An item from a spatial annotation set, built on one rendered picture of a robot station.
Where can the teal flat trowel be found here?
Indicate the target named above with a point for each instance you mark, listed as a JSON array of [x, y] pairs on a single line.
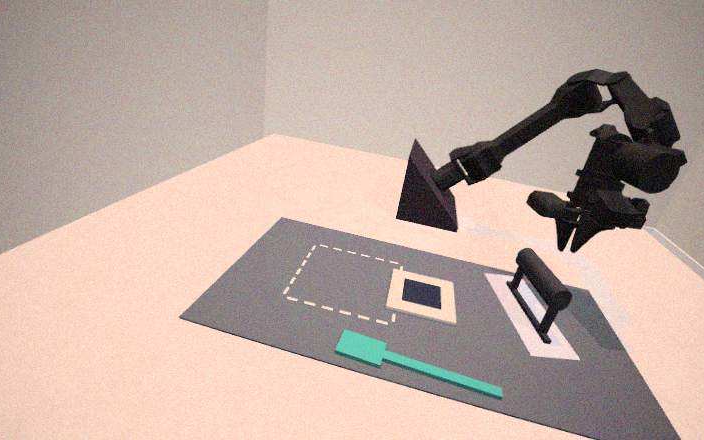
[[372, 352]]

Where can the peach square tile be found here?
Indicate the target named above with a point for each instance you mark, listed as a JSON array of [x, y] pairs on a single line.
[[422, 296]]

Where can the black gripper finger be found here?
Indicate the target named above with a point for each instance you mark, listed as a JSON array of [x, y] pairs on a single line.
[[586, 232], [564, 231]]

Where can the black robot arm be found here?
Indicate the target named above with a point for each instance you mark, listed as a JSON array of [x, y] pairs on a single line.
[[646, 161]]

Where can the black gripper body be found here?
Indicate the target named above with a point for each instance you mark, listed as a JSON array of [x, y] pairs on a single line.
[[548, 204]]

